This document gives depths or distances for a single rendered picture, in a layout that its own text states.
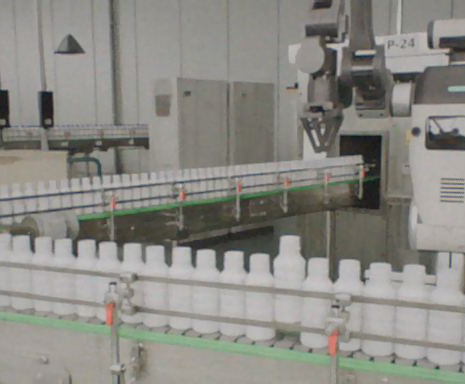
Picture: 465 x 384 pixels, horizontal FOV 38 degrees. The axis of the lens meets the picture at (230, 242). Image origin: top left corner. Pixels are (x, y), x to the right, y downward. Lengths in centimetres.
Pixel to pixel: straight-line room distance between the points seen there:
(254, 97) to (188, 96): 113
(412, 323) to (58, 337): 76
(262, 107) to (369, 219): 361
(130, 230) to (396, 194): 231
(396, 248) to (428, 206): 326
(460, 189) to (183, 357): 83
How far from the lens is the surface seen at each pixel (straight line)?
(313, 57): 131
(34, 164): 568
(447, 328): 122
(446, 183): 179
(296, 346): 130
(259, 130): 836
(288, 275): 127
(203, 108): 762
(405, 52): 493
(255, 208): 401
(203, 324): 135
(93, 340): 148
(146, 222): 340
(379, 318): 123
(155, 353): 140
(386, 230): 506
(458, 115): 177
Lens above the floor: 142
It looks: 10 degrees down
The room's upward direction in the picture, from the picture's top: straight up
